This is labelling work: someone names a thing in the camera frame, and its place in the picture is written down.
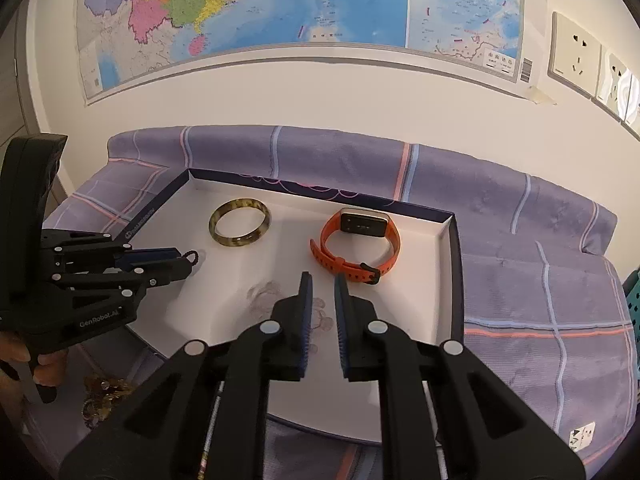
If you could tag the white wall socket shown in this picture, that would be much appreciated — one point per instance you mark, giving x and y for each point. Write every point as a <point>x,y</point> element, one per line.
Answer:
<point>575,55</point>
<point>612,82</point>
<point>632,102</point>

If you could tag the white blanket label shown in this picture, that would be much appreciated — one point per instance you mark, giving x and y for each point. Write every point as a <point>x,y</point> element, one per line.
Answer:
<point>582,437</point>

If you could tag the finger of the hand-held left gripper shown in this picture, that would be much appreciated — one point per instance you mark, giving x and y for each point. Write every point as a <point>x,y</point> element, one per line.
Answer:
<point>160,275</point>
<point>150,256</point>

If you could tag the grey wooden panel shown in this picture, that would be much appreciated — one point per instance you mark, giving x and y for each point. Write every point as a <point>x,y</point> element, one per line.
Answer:
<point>12,100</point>

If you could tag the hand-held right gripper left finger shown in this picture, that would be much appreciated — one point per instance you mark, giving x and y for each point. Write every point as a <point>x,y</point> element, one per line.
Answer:
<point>306,310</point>

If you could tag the green-brown bangle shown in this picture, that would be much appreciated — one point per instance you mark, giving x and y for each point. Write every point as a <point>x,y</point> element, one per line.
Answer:
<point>216,232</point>

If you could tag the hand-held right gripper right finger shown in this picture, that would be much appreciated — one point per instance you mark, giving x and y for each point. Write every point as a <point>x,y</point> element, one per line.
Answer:
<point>340,315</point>

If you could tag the orange smart band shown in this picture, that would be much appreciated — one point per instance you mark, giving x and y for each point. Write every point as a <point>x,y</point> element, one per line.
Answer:
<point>330,260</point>

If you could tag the purple plaid blanket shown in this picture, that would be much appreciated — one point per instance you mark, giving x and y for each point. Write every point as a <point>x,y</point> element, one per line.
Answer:
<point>525,285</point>

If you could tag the person's left hand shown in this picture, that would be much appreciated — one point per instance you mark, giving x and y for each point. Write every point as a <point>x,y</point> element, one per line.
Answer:
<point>50,366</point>

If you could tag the colourful wall map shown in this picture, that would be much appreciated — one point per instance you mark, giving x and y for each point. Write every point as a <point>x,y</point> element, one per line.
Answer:
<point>350,0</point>

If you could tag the white tray with dark rim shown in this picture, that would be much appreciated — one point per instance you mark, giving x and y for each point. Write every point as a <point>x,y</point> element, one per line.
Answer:
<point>280,240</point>

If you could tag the clear tape piece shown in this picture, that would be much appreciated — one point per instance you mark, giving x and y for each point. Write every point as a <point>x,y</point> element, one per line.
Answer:
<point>537,96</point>

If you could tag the teal plastic basket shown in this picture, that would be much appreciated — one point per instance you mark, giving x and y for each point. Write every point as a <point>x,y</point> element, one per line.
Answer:
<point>632,320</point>

